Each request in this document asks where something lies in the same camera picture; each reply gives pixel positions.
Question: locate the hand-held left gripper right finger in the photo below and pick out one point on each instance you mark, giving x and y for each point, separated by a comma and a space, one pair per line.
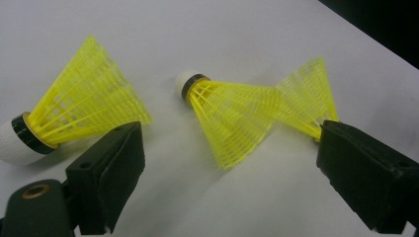
372, 177

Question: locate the yellow plastic shuttlecock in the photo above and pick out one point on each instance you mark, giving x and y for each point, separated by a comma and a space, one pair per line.
306, 92
89, 95
230, 125

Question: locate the white board sheet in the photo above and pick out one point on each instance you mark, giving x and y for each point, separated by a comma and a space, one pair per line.
230, 33

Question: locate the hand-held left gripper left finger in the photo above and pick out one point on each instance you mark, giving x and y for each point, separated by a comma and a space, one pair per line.
105, 177

